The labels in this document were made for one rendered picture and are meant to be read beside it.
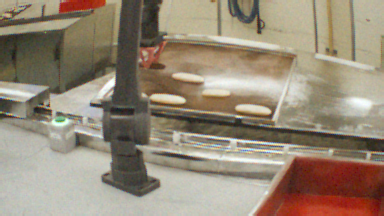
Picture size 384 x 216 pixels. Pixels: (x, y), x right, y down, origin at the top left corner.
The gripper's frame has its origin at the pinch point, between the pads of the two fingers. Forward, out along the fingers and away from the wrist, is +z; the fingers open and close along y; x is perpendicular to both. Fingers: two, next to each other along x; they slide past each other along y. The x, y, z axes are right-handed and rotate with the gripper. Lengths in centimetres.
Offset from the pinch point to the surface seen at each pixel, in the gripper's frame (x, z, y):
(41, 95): -27.1, 1.8, 30.3
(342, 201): 75, 7, 38
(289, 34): -57, 91, -327
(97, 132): 5.2, 4.7, 35.2
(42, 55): -221, 67, -134
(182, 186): 34, 7, 42
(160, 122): 8.9, 12.8, 10.0
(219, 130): 25.6, 12.9, 7.3
